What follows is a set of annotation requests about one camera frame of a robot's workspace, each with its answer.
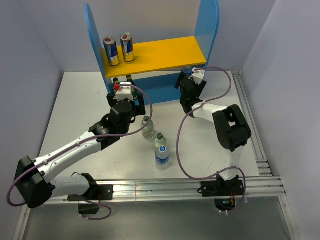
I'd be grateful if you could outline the purple cable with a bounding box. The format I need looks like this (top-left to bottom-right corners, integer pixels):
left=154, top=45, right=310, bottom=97
left=176, top=66, right=247, bottom=216
left=6, top=83, right=154, bottom=221

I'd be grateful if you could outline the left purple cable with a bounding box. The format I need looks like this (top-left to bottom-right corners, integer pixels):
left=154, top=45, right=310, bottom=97
left=6, top=83, right=154, bottom=221

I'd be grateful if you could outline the green bottle red label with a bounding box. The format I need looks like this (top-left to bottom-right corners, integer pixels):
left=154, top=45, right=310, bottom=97
left=113, top=77, right=119, bottom=85

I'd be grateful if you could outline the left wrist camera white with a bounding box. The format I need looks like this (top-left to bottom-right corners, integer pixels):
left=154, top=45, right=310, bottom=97
left=113, top=82, right=134, bottom=101

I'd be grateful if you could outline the aluminium rail frame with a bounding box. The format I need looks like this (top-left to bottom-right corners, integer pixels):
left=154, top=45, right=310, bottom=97
left=14, top=71, right=291, bottom=240

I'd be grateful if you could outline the red bull can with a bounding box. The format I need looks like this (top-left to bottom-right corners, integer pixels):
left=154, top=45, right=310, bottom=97
left=103, top=36, right=120, bottom=68
left=120, top=32, right=135, bottom=64

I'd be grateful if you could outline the blue and yellow shelf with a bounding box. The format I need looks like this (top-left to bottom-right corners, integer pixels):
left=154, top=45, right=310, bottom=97
left=84, top=0, right=220, bottom=103

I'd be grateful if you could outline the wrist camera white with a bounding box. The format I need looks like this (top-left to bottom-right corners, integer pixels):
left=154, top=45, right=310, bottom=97
left=113, top=82, right=134, bottom=101
left=189, top=67, right=206, bottom=85

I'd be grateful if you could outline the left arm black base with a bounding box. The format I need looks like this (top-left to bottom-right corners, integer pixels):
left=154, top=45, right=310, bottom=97
left=67, top=184, right=114, bottom=221

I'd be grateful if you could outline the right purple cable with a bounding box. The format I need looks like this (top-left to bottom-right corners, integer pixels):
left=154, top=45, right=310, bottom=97
left=176, top=66, right=247, bottom=216

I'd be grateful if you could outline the green bottle yellow label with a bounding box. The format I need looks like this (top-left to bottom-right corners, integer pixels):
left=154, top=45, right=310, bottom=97
left=125, top=74, right=139, bottom=102

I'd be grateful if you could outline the plastic water bottle blue cap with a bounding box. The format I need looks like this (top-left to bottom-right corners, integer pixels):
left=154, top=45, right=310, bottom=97
left=155, top=145, right=170, bottom=171

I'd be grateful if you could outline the clear glass bottle green cap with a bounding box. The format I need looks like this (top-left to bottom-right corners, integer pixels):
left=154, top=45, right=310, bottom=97
left=140, top=116, right=154, bottom=139

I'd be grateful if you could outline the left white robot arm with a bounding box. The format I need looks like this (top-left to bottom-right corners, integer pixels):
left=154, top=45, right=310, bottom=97
left=13, top=92, right=148, bottom=209

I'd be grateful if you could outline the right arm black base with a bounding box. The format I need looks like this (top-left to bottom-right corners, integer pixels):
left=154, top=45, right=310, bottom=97
left=197, top=178, right=245, bottom=212

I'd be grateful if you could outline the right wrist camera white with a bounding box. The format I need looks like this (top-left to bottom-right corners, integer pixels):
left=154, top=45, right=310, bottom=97
left=189, top=67, right=206, bottom=85

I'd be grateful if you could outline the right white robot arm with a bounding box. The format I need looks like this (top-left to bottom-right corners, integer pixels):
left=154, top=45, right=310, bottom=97
left=174, top=73, right=252, bottom=195

